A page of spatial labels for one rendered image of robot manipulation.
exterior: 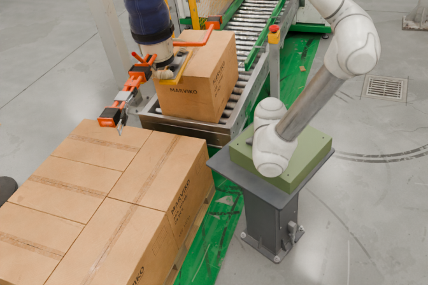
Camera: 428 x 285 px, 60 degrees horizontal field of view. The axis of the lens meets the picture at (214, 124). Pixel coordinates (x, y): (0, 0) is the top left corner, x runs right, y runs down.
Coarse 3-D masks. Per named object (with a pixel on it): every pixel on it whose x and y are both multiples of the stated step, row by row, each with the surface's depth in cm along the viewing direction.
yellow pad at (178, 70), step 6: (180, 54) 213; (186, 54) 217; (186, 60) 213; (168, 66) 210; (174, 66) 209; (180, 66) 208; (174, 72) 204; (180, 72) 204; (168, 78) 200; (174, 78) 199; (162, 84) 200; (168, 84) 199; (174, 84) 198
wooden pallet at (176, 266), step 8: (208, 192) 265; (208, 200) 268; (200, 208) 254; (200, 216) 262; (192, 224) 245; (200, 224) 259; (192, 232) 253; (184, 240) 235; (192, 240) 249; (184, 248) 237; (176, 256) 228; (184, 256) 239; (176, 264) 229; (168, 272) 220; (176, 272) 232; (168, 280) 229
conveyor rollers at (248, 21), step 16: (256, 0) 403; (272, 0) 398; (288, 0) 398; (240, 16) 381; (256, 16) 375; (240, 32) 352; (256, 32) 347; (240, 48) 331; (240, 64) 309; (256, 64) 305; (240, 80) 297; (160, 112) 274; (224, 112) 264
